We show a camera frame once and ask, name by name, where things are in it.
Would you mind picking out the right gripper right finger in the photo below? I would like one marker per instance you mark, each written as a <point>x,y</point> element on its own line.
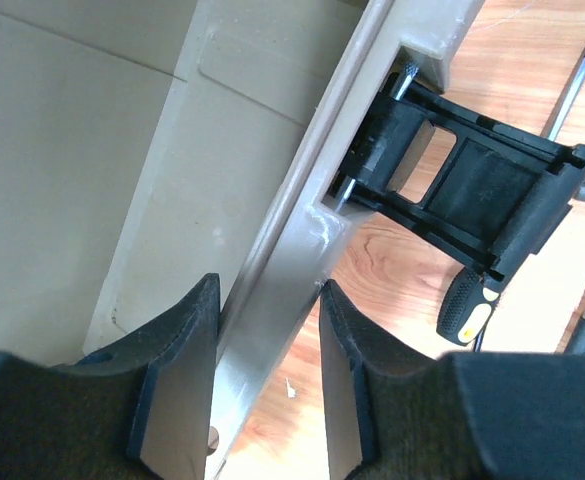
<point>394,413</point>

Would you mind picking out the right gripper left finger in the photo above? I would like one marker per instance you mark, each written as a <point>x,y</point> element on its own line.
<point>138,408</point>

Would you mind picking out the tan plastic tool box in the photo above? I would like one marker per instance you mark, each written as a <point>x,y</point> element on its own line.
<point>146,144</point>

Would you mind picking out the black yellow long screwdriver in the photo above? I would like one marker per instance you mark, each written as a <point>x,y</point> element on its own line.
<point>468,305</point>

